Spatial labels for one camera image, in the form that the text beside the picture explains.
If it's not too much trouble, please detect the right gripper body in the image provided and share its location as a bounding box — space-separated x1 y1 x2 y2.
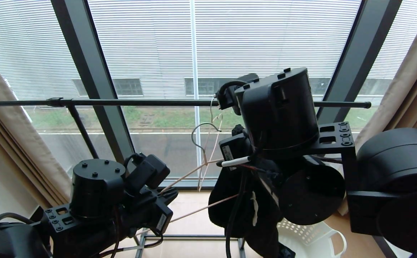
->
218 125 257 172

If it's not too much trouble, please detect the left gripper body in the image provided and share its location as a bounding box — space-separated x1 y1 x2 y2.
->
122 188 175 237

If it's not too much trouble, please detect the black garment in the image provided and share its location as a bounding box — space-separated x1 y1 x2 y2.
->
279 244 297 258
208 124 284 258

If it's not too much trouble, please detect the pink clothes hanger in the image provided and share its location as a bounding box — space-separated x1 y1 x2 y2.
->
197 97 224 192
135 122 239 237

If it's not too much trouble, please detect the black clothes rack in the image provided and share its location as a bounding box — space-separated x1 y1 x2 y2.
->
0 97 372 258

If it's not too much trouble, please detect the white laundry basket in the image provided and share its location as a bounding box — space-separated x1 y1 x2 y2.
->
276 217 348 258

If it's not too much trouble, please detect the beige curtain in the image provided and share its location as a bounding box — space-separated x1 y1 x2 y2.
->
337 0 417 216
0 43 73 209

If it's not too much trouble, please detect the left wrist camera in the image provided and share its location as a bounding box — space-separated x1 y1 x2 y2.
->
124 153 171 197

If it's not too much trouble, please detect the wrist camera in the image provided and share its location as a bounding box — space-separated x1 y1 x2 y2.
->
124 153 171 197
215 73 261 116

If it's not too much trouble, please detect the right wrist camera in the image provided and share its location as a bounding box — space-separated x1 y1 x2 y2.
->
215 73 261 116

